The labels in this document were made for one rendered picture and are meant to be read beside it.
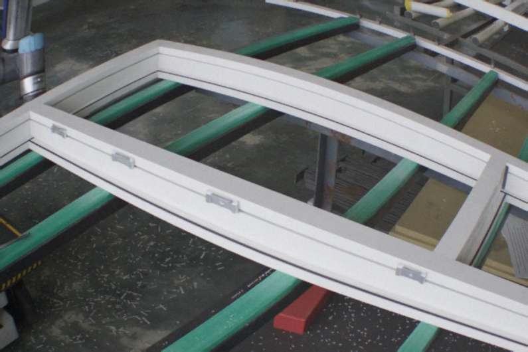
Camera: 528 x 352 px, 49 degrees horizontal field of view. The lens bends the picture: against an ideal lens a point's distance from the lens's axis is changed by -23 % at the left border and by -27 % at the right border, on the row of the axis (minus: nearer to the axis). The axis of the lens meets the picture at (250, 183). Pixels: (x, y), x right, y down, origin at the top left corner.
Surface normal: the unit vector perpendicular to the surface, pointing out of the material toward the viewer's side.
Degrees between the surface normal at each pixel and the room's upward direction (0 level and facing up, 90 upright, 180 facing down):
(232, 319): 0
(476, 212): 0
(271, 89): 90
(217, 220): 90
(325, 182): 90
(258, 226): 90
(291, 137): 0
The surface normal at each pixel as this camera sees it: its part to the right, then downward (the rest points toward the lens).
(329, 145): -0.58, 0.38
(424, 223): 0.04, -0.87
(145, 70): 0.82, 0.31
